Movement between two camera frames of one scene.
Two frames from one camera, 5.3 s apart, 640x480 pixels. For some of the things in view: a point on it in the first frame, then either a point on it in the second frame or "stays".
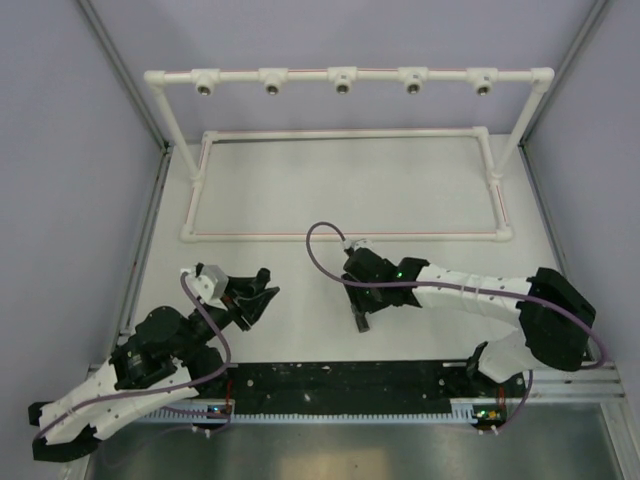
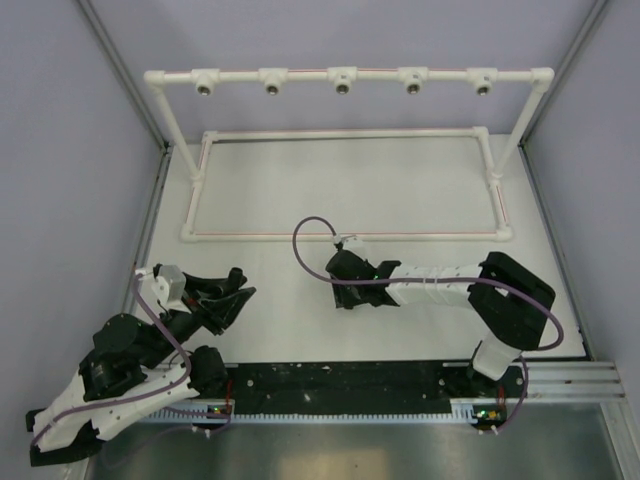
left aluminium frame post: [162, 167] stays
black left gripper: [251, 308] -> [216, 313]
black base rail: [412, 385] stays
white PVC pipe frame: [343, 80] stays
